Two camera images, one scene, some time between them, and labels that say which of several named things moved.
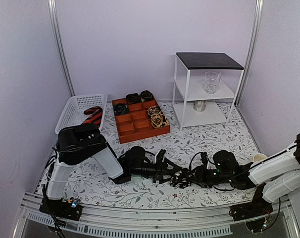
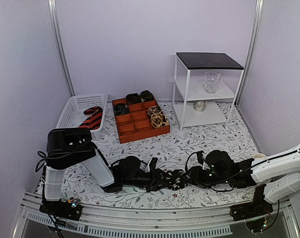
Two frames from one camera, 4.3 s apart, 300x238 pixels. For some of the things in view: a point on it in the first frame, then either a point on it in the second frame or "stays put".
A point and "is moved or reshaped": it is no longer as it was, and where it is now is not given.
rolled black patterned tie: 120,109 stays put
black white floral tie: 179,181 is moved or reshaped
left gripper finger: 178,168 to 170,175
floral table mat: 91,187 stays put
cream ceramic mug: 258,157 stays put
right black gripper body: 208,180 stays put
